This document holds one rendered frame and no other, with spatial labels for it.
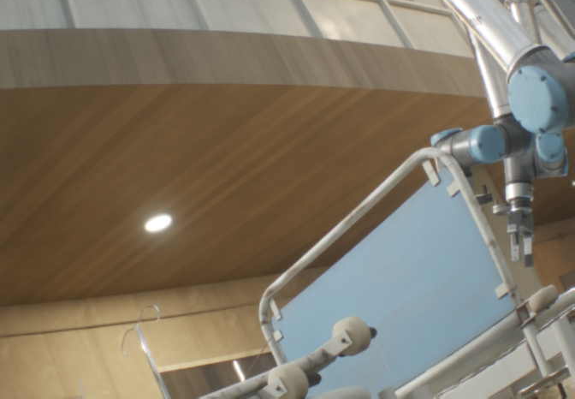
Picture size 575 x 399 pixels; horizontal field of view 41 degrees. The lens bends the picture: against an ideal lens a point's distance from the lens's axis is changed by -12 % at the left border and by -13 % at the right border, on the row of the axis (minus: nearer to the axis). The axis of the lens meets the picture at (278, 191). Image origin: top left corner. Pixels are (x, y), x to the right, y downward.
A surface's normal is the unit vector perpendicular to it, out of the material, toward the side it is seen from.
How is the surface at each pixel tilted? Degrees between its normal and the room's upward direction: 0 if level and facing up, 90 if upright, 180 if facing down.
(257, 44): 90
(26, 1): 90
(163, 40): 90
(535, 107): 95
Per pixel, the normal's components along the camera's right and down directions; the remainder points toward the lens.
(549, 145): -0.33, -0.18
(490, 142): 0.38, -0.10
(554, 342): -0.76, 0.06
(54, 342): 0.52, -0.54
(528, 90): -0.82, 0.25
